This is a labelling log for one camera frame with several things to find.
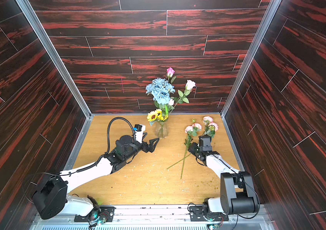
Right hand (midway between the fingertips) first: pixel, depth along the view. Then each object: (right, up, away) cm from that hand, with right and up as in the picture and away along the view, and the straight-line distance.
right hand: (194, 147), depth 93 cm
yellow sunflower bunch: (-26, +20, -5) cm, 34 cm away
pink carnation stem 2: (+16, +12, +14) cm, 24 cm away
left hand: (-26, +8, -15) cm, 31 cm away
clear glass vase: (-22, +11, +11) cm, 26 cm away
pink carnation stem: (-3, +3, +7) cm, 9 cm away
